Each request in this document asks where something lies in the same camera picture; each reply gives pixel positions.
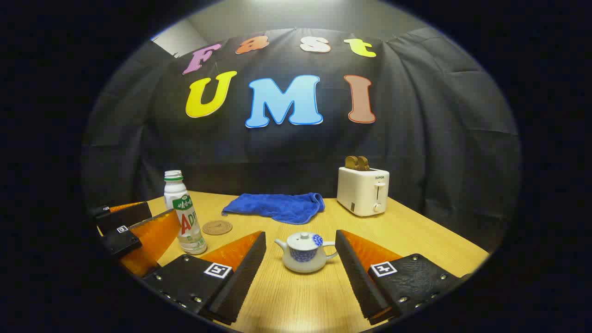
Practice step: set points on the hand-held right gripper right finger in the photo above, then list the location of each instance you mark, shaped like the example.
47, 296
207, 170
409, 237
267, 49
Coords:
360, 280

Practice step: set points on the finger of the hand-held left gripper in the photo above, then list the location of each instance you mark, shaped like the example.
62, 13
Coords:
125, 215
152, 240

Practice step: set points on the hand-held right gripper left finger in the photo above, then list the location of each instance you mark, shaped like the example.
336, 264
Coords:
240, 282

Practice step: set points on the white plastic water bottle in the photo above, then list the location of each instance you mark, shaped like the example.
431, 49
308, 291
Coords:
185, 222

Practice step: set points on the round brown coaster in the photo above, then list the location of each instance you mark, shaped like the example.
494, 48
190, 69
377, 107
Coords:
217, 227

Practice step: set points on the white blue-flowered teacup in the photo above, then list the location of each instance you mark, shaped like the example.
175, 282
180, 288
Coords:
303, 261

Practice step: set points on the white blue-flowered teacup lid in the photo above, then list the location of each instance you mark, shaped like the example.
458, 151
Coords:
303, 241

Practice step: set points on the blue towel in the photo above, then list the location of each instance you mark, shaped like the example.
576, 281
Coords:
277, 206

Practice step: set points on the white toaster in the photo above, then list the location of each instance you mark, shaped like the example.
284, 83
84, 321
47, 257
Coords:
360, 192

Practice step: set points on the brown bread slice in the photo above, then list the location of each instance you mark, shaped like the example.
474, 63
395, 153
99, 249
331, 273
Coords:
363, 163
351, 163

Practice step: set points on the black backdrop cloth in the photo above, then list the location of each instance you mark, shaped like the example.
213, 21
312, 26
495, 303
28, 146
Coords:
416, 138

